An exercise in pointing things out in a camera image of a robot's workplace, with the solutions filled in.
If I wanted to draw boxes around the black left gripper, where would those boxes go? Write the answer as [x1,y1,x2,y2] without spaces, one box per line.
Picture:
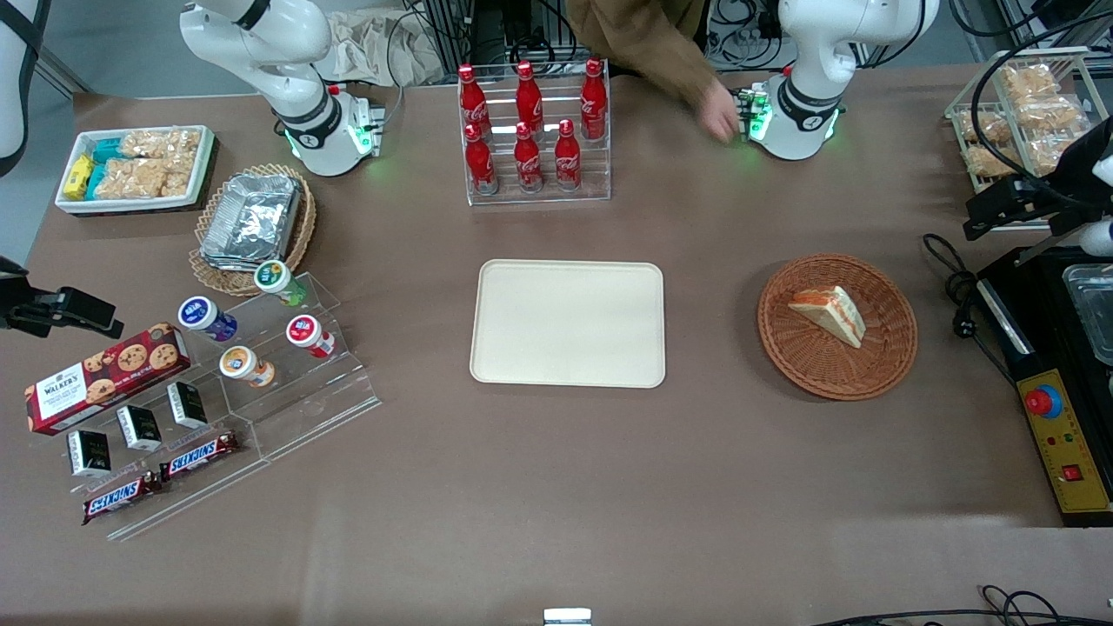
[963,115,1113,242]

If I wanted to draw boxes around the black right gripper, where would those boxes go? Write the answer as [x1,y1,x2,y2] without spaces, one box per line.
[0,256,124,340]

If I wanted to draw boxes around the brown sleeved forearm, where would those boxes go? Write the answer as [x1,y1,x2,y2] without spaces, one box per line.
[565,0,731,107]

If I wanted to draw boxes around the light wicker basket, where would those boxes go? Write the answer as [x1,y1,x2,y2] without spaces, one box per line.
[188,163,317,297]

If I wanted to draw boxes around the triangular wrapped sandwich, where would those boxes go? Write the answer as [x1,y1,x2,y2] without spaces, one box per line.
[787,284,869,350]

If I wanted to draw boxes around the brown wicker basket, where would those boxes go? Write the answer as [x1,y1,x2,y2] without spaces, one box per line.
[756,252,919,403]

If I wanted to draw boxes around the cream plastic tray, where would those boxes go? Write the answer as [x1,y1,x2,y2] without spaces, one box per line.
[469,258,668,390]

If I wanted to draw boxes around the person's bare hand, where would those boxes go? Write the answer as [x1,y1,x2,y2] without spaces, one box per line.
[697,79,745,145]

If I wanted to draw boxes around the clear fried snack bag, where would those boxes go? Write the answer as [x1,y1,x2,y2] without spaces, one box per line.
[1012,93,1089,134]
[997,63,1061,99]
[964,143,1019,180]
[1021,130,1080,176]
[956,108,1015,145]

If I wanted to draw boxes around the red Walkers cookie box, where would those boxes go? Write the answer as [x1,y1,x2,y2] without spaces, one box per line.
[23,323,193,436]

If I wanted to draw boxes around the white rectangular snack bin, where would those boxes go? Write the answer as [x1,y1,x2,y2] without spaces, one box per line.
[54,125,217,216]

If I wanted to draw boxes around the blue lid gum bottle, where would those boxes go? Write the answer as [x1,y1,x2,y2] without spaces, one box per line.
[177,296,239,343]

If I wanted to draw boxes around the small black box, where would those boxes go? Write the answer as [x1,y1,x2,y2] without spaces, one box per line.
[116,404,163,452]
[166,380,209,430]
[67,429,113,477]

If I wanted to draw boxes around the black machine with yellow panel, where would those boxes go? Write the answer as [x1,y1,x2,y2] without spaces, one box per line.
[975,245,1113,529]

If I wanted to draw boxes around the clear plastic container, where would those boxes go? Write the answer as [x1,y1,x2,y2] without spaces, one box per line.
[1062,263,1113,367]

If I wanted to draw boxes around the yellow snack packet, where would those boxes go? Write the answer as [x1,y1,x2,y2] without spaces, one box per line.
[62,154,96,200]

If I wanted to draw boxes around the clear rice cracker bag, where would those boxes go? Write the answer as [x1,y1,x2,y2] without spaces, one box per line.
[161,153,200,197]
[120,128,203,163]
[93,156,168,200]

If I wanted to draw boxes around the orange lid gum bottle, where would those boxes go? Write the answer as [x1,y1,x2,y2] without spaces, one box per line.
[218,344,277,390]

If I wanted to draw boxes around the Snickers chocolate bar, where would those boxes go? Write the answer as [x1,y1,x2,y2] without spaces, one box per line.
[158,431,240,483]
[82,471,164,526]

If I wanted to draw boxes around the silver foil packet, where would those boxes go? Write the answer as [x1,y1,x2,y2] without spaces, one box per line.
[199,173,302,273]

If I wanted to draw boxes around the green lid gum bottle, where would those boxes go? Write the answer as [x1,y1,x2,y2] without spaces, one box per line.
[253,259,310,308]

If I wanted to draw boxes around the red emergency stop button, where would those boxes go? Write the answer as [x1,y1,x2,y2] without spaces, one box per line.
[1023,382,1064,421]

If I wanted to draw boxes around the red lid gum bottle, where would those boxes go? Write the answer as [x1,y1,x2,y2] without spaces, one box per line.
[285,314,337,360]

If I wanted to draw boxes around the clear acrylic stepped stand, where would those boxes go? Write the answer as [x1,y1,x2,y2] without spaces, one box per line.
[30,374,272,543]
[184,273,382,463]

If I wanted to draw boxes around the crumpled beige paper bag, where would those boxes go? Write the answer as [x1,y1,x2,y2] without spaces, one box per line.
[323,7,446,89]

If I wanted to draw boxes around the clear acrylic bottle rack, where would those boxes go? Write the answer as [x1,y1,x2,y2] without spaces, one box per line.
[457,59,613,208]

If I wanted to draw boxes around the red Coca-Cola bottle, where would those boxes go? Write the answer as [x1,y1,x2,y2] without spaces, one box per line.
[463,123,499,196]
[553,118,583,191]
[515,60,547,133]
[579,57,609,142]
[513,121,544,193]
[457,63,493,142]

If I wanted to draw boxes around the black power cable with plug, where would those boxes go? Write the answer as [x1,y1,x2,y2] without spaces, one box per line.
[921,232,1020,385]

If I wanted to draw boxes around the white wire display rack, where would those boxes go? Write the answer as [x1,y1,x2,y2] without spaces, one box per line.
[944,47,1110,232]

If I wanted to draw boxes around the black looping arm cable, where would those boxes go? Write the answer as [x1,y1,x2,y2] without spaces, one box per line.
[970,7,1113,214]

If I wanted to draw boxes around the tangle of black cables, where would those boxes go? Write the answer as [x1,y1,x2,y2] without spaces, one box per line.
[703,0,785,72]

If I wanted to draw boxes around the black cable at table edge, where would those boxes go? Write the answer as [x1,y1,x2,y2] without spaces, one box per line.
[807,583,1113,626]

